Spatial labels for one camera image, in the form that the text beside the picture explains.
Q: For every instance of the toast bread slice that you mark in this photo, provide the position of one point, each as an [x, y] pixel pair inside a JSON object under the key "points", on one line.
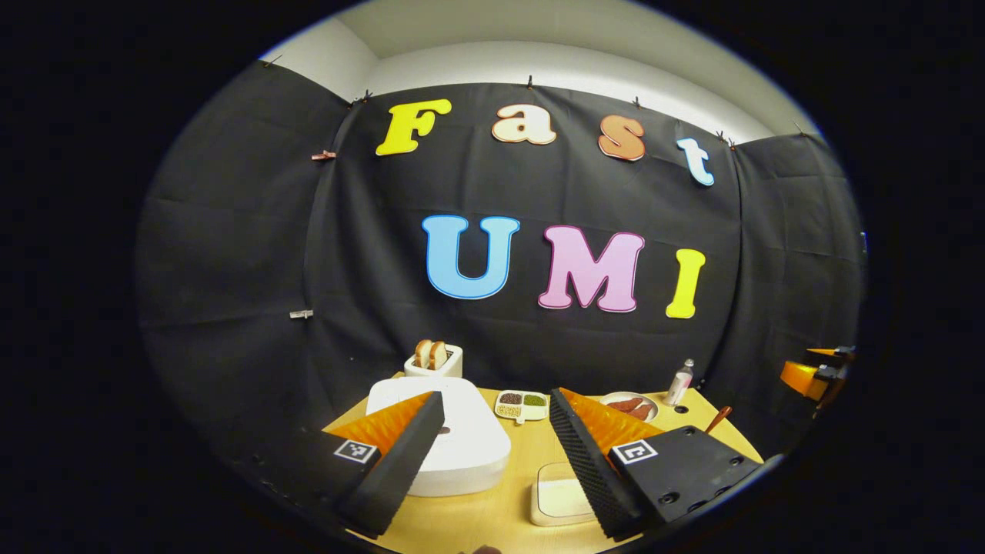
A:
{"points": [[439, 355], [422, 354]]}

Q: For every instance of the clear square rice container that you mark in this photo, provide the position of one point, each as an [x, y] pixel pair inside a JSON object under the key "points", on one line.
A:
{"points": [[546, 508]]}

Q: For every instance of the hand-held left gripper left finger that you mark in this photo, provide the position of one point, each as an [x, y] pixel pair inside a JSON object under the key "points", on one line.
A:
{"points": [[404, 469]]}

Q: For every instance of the white rice cooker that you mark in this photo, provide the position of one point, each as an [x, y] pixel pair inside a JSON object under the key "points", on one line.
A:
{"points": [[469, 446]]}

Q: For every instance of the brown wooden spoon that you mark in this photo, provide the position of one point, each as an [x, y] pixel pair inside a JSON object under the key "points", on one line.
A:
{"points": [[719, 419]]}

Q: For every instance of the small clear pink-label bottle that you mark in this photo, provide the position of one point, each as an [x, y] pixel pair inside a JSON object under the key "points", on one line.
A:
{"points": [[679, 388]]}

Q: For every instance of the white toaster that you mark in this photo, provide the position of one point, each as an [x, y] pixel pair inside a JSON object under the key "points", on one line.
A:
{"points": [[454, 365]]}

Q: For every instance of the pink backdrop clip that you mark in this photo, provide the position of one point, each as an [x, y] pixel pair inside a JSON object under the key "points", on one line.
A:
{"points": [[324, 155]]}

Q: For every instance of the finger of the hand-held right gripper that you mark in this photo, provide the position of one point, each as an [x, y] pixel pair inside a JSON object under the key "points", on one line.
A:
{"points": [[839, 355], [800, 378]]}

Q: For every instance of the white divided grain dish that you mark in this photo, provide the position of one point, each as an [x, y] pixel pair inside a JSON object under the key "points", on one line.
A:
{"points": [[535, 412]]}

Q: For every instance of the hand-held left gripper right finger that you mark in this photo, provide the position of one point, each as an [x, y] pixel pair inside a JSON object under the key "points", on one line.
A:
{"points": [[585, 462]]}

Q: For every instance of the white round plate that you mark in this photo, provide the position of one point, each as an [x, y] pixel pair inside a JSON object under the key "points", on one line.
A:
{"points": [[648, 398]]}

